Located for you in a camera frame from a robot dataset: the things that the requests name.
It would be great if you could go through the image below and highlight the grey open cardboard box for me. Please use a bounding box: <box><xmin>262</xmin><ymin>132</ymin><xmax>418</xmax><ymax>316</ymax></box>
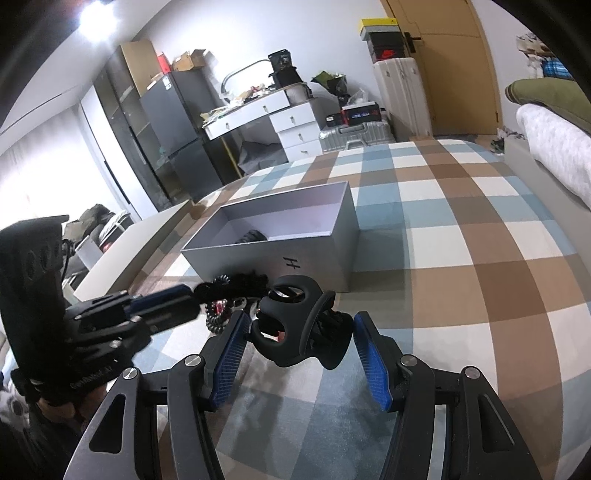
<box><xmin>181</xmin><ymin>182</ymin><xmax>360</xmax><ymax>293</ymax></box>

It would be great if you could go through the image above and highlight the green plant bouquet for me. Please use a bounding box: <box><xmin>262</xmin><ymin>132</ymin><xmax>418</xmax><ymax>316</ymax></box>
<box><xmin>311</xmin><ymin>71</ymin><xmax>349</xmax><ymax>96</ymax></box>

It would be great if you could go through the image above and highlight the white desk with drawers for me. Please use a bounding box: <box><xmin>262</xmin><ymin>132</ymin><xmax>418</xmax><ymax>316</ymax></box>
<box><xmin>204</xmin><ymin>85</ymin><xmax>325</xmax><ymax>162</ymax></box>

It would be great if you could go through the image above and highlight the black spiral hair tie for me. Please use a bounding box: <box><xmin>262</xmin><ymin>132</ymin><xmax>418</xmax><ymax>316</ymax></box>
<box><xmin>193</xmin><ymin>274</ymin><xmax>270</xmax><ymax>334</ymax></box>

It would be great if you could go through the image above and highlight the plaid bed sheet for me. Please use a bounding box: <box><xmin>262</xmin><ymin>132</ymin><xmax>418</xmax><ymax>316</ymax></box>
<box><xmin>136</xmin><ymin>140</ymin><xmax>590</xmax><ymax>479</ymax></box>

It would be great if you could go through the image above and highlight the large black hair claw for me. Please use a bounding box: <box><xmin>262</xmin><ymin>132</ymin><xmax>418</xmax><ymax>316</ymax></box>
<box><xmin>249</xmin><ymin>275</ymin><xmax>353</xmax><ymax>370</ymax></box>

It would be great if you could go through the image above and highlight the black red shoe box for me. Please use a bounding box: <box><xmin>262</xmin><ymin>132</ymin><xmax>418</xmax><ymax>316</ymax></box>
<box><xmin>367</xmin><ymin>32</ymin><xmax>416</xmax><ymax>63</ymax></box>

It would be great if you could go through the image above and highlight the small red white badge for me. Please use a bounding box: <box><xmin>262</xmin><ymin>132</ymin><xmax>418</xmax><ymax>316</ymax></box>
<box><xmin>207</xmin><ymin>299</ymin><xmax>231</xmax><ymax>321</ymax></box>

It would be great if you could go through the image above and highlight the white pillow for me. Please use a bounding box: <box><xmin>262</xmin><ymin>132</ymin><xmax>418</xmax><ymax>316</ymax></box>
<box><xmin>516</xmin><ymin>104</ymin><xmax>591</xmax><ymax>207</ymax></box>

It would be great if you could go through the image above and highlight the wooden door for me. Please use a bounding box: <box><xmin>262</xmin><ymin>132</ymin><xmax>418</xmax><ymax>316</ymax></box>
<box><xmin>383</xmin><ymin>0</ymin><xmax>502</xmax><ymax>135</ymax></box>

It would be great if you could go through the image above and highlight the black scrunchie in box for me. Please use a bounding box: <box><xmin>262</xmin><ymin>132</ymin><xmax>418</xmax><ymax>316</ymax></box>
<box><xmin>236</xmin><ymin>230</ymin><xmax>267</xmax><ymax>244</ymax></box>

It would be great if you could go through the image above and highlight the white upright suitcase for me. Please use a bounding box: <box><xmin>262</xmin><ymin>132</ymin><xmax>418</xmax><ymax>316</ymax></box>
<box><xmin>374</xmin><ymin>57</ymin><xmax>433</xmax><ymax>141</ymax></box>

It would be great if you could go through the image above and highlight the grey box lid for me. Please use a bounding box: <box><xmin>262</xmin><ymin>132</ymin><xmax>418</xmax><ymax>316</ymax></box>
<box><xmin>74</xmin><ymin>201</ymin><xmax>194</xmax><ymax>301</ymax></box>

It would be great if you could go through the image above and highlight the black appliance on desk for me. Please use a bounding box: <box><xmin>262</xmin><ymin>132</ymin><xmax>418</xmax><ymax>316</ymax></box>
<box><xmin>269</xmin><ymin>49</ymin><xmax>304</xmax><ymax>89</ymax></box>

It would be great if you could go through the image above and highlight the dark grey refrigerator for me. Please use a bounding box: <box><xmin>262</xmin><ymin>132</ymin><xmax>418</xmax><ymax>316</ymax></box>
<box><xmin>140</xmin><ymin>69</ymin><xmax>238</xmax><ymax>201</ymax></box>

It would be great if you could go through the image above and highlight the silver suitcase lying flat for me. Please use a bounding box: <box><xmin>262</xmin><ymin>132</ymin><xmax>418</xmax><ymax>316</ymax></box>
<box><xmin>318</xmin><ymin>121</ymin><xmax>396</xmax><ymax>153</ymax></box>

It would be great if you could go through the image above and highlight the black box on suitcase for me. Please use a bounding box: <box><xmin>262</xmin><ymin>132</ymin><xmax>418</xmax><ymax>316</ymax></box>
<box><xmin>325</xmin><ymin>102</ymin><xmax>382</xmax><ymax>127</ymax></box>

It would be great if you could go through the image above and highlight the olive green blanket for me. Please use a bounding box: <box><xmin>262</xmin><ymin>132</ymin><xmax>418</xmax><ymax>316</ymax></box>
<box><xmin>505</xmin><ymin>78</ymin><xmax>590</xmax><ymax>133</ymax></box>

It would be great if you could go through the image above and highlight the yellow shoe box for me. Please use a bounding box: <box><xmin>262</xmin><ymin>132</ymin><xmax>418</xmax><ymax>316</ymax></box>
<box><xmin>360</xmin><ymin>17</ymin><xmax>400</xmax><ymax>36</ymax></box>

